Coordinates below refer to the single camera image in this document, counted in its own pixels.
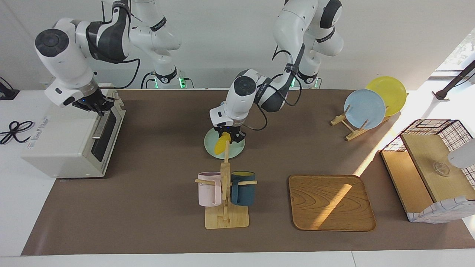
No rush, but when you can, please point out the mint green plate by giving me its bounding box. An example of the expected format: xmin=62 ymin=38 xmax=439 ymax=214
xmin=204 ymin=126 xmax=246 ymax=160

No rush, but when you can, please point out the yellow corn cob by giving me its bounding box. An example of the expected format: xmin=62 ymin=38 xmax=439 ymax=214
xmin=214 ymin=133 xmax=231 ymax=155

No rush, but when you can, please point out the glass oven door with handle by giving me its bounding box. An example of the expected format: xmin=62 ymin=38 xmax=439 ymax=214
xmin=83 ymin=97 xmax=127 ymax=175

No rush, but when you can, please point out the white toaster oven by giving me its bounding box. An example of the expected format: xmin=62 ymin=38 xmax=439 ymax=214
xmin=21 ymin=83 xmax=127 ymax=179

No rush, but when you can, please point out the dark teal mug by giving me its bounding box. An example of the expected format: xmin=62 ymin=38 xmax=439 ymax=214
xmin=230 ymin=171 xmax=256 ymax=206

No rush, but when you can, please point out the pink mug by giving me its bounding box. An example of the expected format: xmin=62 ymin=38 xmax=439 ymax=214
xmin=197 ymin=172 xmax=223 ymax=207

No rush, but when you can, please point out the brown table mat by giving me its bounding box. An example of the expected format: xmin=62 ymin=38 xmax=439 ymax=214
xmin=21 ymin=89 xmax=475 ymax=256

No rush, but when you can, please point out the black table clamp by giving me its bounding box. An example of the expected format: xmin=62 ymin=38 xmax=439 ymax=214
xmin=0 ymin=77 xmax=20 ymax=100

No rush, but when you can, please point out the wooden mug rack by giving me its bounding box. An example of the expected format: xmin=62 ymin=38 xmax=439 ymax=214
xmin=195 ymin=140 xmax=258 ymax=230

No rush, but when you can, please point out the brown wooden tray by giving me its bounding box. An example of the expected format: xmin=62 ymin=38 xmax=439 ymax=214
xmin=288 ymin=174 xmax=377 ymax=232

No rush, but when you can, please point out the wooden plate rack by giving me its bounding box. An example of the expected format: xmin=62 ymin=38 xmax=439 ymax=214
xmin=330 ymin=105 xmax=390 ymax=141

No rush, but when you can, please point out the light blue plate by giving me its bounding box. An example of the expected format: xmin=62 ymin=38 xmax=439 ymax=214
xmin=344 ymin=89 xmax=386 ymax=130

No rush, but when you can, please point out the yellow plate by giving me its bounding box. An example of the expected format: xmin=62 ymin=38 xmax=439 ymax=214
xmin=366 ymin=76 xmax=407 ymax=117

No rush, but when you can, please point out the narrow wooden board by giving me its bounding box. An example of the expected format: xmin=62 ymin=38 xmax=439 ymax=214
xmin=381 ymin=150 xmax=435 ymax=214

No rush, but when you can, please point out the wide light wooden board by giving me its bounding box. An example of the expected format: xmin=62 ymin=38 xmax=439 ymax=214
xmin=401 ymin=133 xmax=475 ymax=202

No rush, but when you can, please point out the small clear glass dish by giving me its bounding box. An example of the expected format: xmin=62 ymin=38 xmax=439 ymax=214
xmin=432 ymin=161 xmax=450 ymax=177

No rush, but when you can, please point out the black metal pole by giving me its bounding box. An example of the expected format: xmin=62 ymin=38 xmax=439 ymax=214
xmin=432 ymin=59 xmax=475 ymax=101

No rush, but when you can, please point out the white rounded cylinder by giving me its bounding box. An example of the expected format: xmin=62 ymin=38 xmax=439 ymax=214
xmin=447 ymin=139 xmax=475 ymax=169

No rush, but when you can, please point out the bright window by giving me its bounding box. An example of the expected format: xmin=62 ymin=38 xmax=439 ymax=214
xmin=430 ymin=30 xmax=475 ymax=80

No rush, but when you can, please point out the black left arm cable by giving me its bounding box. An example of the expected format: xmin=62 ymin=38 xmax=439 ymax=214
xmin=239 ymin=43 xmax=305 ymax=131

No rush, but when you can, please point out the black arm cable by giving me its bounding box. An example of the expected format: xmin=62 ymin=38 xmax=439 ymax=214
xmin=93 ymin=0 xmax=141 ymax=89
xmin=239 ymin=43 xmax=305 ymax=131

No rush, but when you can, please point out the black right base cable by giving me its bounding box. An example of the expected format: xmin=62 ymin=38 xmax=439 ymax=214
xmin=140 ymin=72 xmax=156 ymax=89

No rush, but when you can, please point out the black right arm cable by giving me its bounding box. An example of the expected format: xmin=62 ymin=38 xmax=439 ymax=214
xmin=93 ymin=0 xmax=141 ymax=89

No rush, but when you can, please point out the coiled black cable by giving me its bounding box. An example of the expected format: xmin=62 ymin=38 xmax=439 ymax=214
xmin=0 ymin=121 xmax=36 ymax=145

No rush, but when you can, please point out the black wire basket cloth liner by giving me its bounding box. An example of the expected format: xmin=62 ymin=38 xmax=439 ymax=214
xmin=380 ymin=119 xmax=475 ymax=224

